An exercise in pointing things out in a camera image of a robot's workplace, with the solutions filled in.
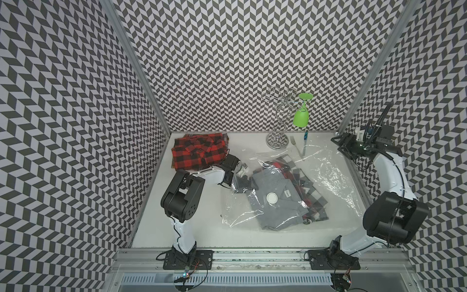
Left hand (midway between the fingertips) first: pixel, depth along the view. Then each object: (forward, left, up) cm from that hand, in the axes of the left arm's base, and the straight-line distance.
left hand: (250, 191), depth 90 cm
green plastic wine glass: (+33, -27, +20) cm, 47 cm away
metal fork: (+34, -28, -3) cm, 44 cm away
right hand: (+13, -38, +20) cm, 45 cm away
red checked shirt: (+2, -21, +3) cm, 21 cm away
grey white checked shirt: (-5, -31, 0) cm, 31 cm away
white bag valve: (-5, -10, +3) cm, 11 cm away
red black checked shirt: (+21, +30, +5) cm, 37 cm away
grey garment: (-7, -12, +2) cm, 14 cm away
